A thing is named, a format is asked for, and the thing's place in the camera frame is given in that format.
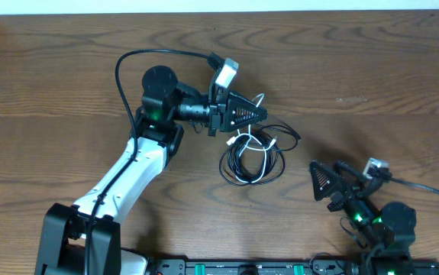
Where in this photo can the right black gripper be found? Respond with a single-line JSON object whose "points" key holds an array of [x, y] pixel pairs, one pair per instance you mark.
{"points": [[345, 192]]}

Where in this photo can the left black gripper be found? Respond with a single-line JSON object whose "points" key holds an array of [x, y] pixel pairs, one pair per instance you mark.
{"points": [[215, 113]]}

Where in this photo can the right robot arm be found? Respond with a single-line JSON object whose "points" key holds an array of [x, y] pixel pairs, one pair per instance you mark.
{"points": [[388, 232]]}

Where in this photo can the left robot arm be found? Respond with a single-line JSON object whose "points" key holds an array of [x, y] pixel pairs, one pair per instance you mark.
{"points": [[85, 238]]}

